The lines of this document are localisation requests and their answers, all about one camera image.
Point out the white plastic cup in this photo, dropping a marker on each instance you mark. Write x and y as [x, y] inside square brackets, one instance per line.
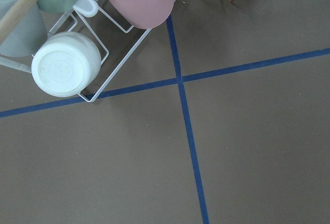
[65, 64]

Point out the pale grey plastic cup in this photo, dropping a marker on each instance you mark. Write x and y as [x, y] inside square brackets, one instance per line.
[28, 36]

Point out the white wire cup rack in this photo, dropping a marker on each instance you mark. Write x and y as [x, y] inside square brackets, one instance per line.
[88, 18]

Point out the wooden rack handle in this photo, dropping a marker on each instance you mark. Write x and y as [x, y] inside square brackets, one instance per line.
[14, 15]

